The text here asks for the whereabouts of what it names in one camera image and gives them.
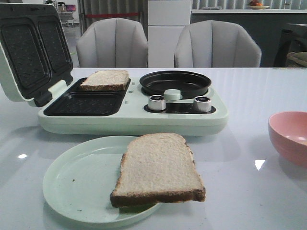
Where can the grey upholstered chair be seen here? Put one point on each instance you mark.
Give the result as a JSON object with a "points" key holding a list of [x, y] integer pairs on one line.
{"points": [[115, 42], [216, 44]]}

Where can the mint green breakfast maker base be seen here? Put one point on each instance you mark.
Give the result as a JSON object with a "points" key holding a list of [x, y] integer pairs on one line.
{"points": [[75, 111]]}

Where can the black round frying pan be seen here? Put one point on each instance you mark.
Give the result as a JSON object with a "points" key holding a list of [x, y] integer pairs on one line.
{"points": [[190, 84]]}

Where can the left grey upholstered chair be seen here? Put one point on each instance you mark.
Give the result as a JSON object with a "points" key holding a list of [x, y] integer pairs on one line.
{"points": [[115, 42]]}

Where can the breakfast maker hinged lid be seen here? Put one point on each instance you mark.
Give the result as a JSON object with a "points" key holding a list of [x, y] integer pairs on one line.
{"points": [[34, 55]]}

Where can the beige cushion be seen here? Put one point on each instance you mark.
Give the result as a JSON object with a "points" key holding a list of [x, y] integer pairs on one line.
{"points": [[296, 60]]}

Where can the silver control knob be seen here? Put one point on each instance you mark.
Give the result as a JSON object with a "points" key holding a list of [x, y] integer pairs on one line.
{"points": [[202, 104], [156, 103]]}

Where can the left silver control knob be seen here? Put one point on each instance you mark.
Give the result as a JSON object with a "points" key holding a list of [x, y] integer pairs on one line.
{"points": [[156, 103]]}

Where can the right silver control knob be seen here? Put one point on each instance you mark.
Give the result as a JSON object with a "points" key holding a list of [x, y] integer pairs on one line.
{"points": [[202, 104]]}

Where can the mint green round plate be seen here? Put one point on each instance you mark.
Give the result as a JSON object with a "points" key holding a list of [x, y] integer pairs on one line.
{"points": [[78, 184]]}

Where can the right grey upholstered chair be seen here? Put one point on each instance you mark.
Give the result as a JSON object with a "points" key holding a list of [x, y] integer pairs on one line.
{"points": [[216, 44]]}

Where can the fruit plate on counter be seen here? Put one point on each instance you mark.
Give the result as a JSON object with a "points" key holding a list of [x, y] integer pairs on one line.
{"points": [[256, 5]]}

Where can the bread slice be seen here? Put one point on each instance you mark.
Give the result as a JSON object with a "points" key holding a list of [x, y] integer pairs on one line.
{"points": [[106, 80], [157, 168]]}

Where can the white refrigerator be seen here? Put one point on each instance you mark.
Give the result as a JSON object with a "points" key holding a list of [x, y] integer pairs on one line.
{"points": [[166, 20]]}

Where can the pink bowl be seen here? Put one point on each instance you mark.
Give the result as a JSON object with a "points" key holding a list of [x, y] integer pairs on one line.
{"points": [[288, 135]]}

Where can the dark washing machine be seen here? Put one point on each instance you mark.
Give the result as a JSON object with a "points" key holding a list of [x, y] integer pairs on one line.
{"points": [[293, 39]]}

